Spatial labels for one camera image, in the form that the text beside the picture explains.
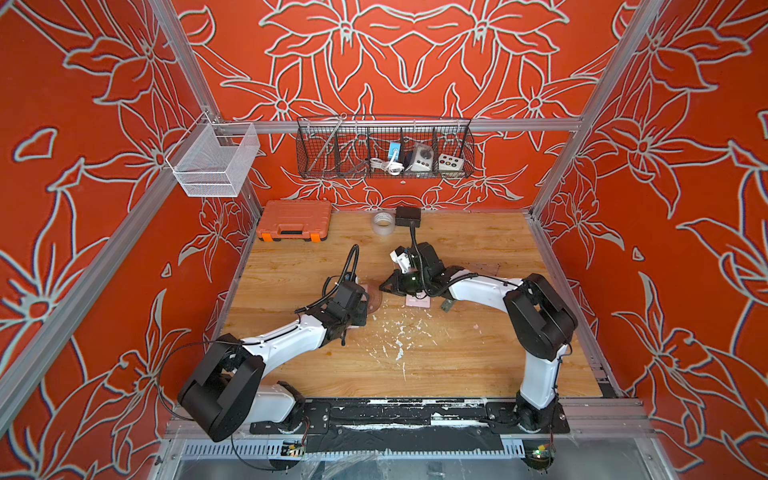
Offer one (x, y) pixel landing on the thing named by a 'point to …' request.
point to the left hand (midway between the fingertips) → (360, 304)
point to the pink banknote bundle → (365, 293)
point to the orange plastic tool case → (294, 220)
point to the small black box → (408, 216)
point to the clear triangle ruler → (483, 268)
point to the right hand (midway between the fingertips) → (374, 288)
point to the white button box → (448, 163)
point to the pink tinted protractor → (375, 295)
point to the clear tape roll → (383, 223)
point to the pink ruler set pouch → (414, 301)
